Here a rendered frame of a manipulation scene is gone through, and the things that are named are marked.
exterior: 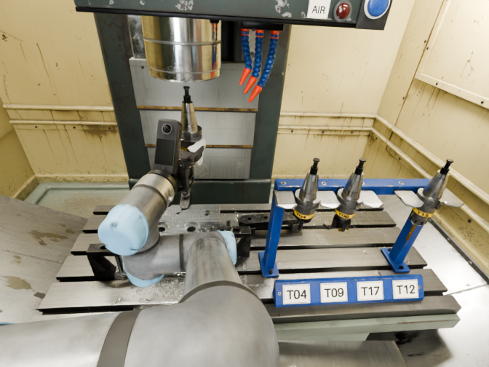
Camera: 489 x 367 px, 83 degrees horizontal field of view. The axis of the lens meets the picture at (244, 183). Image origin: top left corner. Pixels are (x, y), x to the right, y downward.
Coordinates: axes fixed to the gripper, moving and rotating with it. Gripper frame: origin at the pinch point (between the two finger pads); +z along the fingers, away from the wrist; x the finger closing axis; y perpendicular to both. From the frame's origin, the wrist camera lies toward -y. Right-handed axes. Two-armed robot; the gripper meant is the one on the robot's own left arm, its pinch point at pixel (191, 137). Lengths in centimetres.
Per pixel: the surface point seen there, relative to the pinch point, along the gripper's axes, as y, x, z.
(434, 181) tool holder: 5, 62, 2
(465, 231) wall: 39, 96, 28
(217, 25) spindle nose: -26.3, 8.1, -2.8
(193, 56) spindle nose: -21.2, 4.8, -7.7
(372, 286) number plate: 37, 55, -7
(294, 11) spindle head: -29.8, 23.0, -16.0
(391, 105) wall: 14, 77, 95
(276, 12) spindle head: -29.6, 20.6, -16.6
